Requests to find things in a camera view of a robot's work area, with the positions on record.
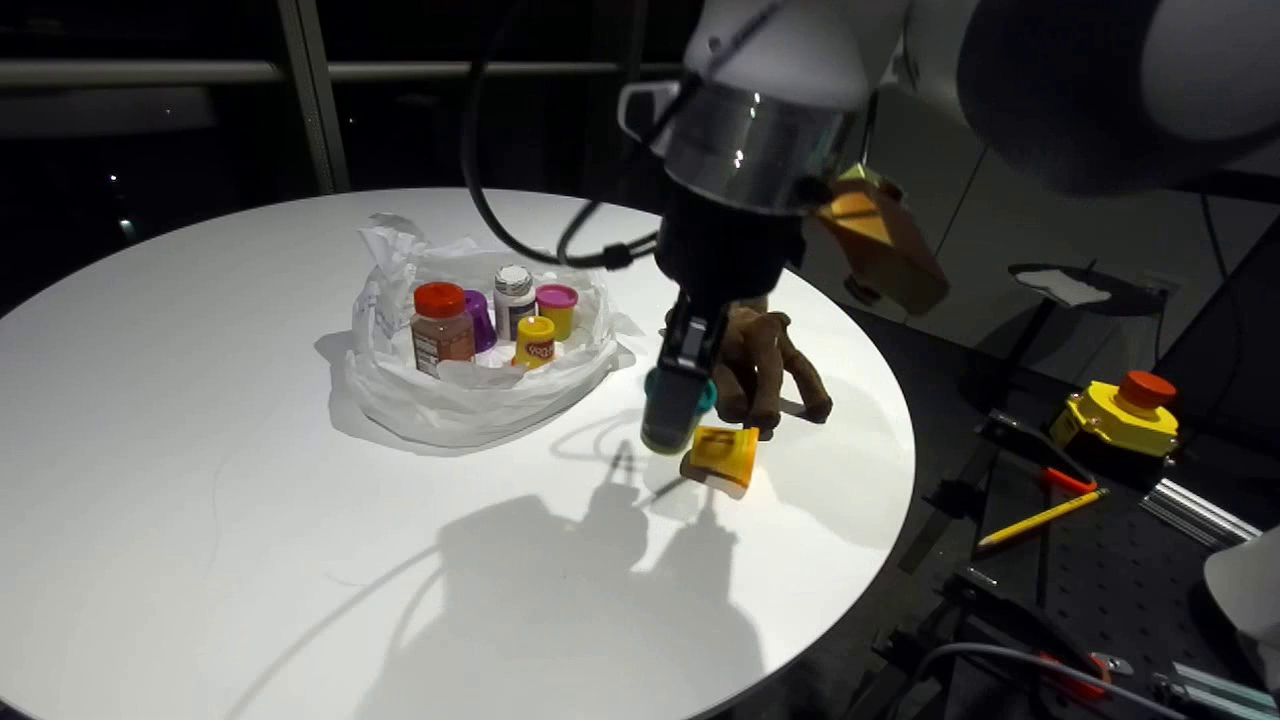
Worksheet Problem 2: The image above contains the grey flat plate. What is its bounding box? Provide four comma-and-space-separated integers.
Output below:
1007, 259, 1136, 322

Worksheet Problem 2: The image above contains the yellow block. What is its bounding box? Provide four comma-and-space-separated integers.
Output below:
677, 419, 765, 503

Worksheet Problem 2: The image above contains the teal lid dough tub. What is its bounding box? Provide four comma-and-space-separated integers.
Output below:
634, 363, 718, 456

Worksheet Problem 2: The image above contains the yellow lid orange tub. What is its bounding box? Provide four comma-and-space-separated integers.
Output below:
512, 313, 560, 371

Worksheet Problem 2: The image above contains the yellowish wrist camera box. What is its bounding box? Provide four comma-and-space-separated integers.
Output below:
814, 175, 953, 315

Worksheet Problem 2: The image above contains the yellow emergency stop button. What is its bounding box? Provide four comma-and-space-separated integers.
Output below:
1049, 369, 1182, 460

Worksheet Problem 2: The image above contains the red lid spice jar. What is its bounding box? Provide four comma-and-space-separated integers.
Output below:
407, 277, 479, 378

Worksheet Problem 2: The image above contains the metal window post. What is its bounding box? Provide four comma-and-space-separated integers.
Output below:
271, 0, 350, 202

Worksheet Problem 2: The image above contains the white rounded object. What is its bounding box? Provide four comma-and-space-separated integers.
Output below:
1198, 525, 1280, 659

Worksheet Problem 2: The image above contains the yellow pencil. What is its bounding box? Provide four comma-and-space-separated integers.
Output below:
976, 486, 1111, 554

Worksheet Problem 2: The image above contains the metal window railing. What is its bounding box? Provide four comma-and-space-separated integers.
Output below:
0, 56, 684, 95

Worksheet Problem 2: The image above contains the red handled tool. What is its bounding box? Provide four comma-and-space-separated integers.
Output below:
976, 407, 1105, 499

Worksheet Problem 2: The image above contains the brown moose plush toy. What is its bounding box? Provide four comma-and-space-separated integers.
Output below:
712, 295, 836, 440

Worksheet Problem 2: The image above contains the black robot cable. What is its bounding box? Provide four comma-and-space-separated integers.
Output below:
456, 0, 673, 274

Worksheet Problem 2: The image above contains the teal handled screwdriver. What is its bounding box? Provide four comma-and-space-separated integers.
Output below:
1150, 659, 1280, 720

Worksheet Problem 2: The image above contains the aluminium extrusion bar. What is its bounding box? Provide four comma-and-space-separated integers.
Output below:
1142, 478, 1265, 547

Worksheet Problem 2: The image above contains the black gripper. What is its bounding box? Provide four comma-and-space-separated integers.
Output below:
655, 182, 811, 405

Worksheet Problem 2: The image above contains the grey floor cable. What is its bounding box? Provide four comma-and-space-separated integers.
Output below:
916, 635, 1192, 720

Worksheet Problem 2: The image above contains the purple dough tub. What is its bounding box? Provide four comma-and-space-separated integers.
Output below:
460, 289, 501, 353

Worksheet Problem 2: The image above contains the clear white plastic bag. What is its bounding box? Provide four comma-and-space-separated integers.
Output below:
347, 218, 639, 451

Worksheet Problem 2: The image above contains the pink lid dough tub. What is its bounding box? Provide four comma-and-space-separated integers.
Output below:
531, 279, 585, 345

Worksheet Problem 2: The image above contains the white lid blue label jar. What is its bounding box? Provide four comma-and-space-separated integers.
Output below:
493, 259, 541, 342

